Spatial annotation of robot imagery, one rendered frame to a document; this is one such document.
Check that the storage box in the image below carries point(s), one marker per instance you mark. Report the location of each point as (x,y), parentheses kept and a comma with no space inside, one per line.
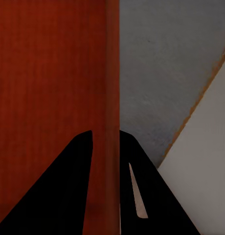
(59,77)

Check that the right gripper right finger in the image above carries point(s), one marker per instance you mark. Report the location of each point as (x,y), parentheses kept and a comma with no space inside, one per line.
(165,214)

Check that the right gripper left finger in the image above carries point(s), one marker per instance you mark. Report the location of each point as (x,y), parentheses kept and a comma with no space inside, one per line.
(55,204)

